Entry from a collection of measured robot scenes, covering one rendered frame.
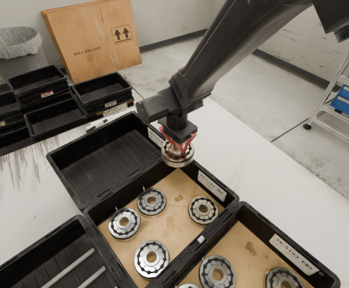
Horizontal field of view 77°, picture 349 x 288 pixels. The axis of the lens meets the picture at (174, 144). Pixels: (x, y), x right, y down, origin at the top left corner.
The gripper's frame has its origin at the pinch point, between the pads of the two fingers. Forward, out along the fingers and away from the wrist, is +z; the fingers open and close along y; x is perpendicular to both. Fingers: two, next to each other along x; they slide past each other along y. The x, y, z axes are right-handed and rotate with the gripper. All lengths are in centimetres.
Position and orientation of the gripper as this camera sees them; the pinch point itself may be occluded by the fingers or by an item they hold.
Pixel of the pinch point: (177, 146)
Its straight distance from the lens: 66.5
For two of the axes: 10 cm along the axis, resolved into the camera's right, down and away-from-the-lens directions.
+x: 7.6, -5.0, 4.2
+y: 6.5, 5.4, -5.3
